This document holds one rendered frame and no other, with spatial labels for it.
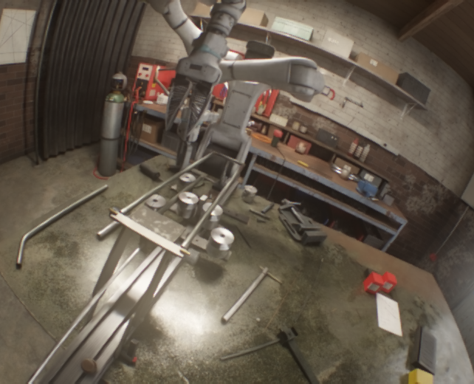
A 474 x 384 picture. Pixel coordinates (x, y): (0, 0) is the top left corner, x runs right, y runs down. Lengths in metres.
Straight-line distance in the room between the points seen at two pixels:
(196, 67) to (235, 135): 0.51
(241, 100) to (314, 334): 0.84
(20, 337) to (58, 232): 1.03
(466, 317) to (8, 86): 5.72
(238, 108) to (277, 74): 0.38
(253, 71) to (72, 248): 0.62
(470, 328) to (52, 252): 3.38
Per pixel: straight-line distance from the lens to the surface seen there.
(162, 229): 0.32
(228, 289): 0.48
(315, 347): 0.51
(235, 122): 0.94
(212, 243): 0.45
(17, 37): 2.93
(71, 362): 0.37
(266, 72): 0.59
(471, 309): 3.23
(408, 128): 2.90
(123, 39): 3.33
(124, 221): 0.33
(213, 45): 0.51
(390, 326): 0.73
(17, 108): 3.02
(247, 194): 0.78
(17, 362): 1.46
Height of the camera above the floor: 1.26
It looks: 27 degrees down
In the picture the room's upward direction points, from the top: 21 degrees clockwise
